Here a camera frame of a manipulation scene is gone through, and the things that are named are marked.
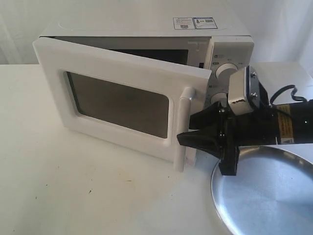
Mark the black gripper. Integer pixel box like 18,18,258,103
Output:
177,83,279,177

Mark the white microwave door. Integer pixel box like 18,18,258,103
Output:
33,37,211,172

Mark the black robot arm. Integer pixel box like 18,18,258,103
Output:
177,85,313,176

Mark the white microwave oven body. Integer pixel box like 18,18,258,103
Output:
41,15,254,106

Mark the lower white control knob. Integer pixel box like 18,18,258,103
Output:
210,93,228,107

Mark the white control knob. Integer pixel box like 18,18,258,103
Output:
210,93,228,107
216,63,238,79

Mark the upper white control knob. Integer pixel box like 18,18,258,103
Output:
216,63,238,79

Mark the round stainless steel tray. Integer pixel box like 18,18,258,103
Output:
210,144,313,235

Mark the blue label sticker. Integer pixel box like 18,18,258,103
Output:
193,17,218,30

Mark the white label sticker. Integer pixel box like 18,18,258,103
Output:
173,17,195,30

